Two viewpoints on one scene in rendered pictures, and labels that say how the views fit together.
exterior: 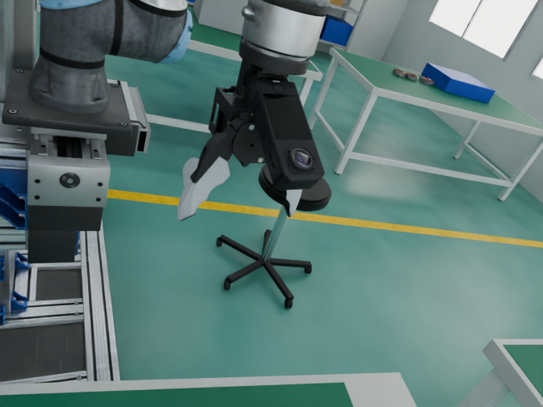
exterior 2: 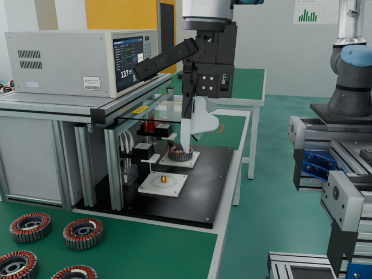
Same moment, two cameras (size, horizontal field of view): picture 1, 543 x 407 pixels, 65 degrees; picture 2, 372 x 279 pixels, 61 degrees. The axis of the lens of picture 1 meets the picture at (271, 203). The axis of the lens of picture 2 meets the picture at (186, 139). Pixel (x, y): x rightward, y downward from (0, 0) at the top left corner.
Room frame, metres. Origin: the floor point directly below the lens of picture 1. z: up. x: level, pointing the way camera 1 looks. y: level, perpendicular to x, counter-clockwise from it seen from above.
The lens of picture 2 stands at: (0.76, -0.39, 1.35)
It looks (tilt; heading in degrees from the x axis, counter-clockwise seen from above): 21 degrees down; 129
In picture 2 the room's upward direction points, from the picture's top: straight up
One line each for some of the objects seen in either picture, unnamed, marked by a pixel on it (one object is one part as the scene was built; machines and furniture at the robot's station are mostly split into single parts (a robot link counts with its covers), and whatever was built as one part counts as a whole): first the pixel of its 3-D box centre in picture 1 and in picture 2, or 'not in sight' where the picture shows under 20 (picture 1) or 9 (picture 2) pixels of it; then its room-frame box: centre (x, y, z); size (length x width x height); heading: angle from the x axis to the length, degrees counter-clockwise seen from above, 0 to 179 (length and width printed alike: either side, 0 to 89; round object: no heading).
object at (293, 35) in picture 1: (279, 28); (206, 8); (0.44, 0.05, 1.37); 0.08 x 0.08 x 0.05
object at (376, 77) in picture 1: (423, 129); not in sight; (3.89, -1.05, 0.38); 1.90 x 0.90 x 0.75; 115
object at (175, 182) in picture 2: not in sight; (164, 182); (0.03, 0.38, 0.78); 0.15 x 0.15 x 0.01; 25
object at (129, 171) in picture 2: not in sight; (128, 174); (-0.10, 0.32, 0.80); 0.08 x 0.05 x 0.06; 115
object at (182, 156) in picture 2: not in sight; (180, 153); (-0.07, 0.60, 0.80); 0.11 x 0.11 x 0.04
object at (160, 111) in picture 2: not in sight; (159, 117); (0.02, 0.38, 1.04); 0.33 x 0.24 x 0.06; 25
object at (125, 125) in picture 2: not in sight; (147, 109); (-0.11, 0.45, 1.03); 0.62 x 0.01 x 0.03; 115
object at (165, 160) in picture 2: not in sight; (180, 158); (-0.07, 0.60, 0.78); 0.15 x 0.15 x 0.01; 25
